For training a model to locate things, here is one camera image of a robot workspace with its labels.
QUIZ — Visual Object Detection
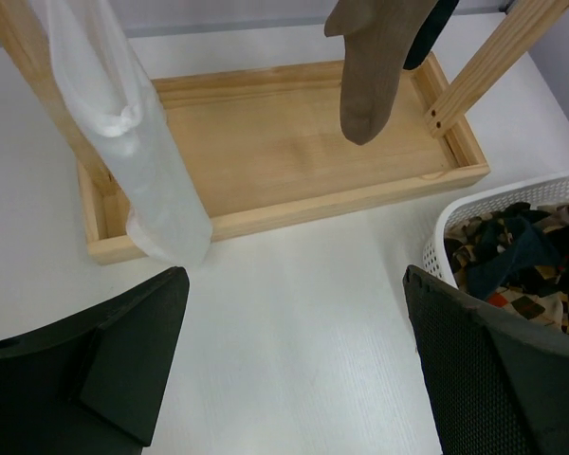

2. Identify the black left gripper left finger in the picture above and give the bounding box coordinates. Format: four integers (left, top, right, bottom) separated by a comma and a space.
0, 267, 190, 454

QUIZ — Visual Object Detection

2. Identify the argyle patterned sock in basket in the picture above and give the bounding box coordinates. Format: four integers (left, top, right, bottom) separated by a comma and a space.
444, 202, 569, 335

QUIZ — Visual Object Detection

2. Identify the dark navy sock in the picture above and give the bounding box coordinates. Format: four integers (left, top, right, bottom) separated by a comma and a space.
403, 0, 459, 71

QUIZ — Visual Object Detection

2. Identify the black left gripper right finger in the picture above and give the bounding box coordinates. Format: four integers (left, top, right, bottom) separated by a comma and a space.
403, 265, 569, 454

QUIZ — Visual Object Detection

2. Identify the wooden clothes rack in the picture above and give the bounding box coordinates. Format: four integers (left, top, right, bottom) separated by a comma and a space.
0, 0, 569, 266

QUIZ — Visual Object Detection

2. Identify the white perforated plastic basket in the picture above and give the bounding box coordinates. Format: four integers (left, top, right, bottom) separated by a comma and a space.
422, 171, 569, 287

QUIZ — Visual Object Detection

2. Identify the white hanging cloth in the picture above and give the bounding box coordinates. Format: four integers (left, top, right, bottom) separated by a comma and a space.
46, 1, 212, 267

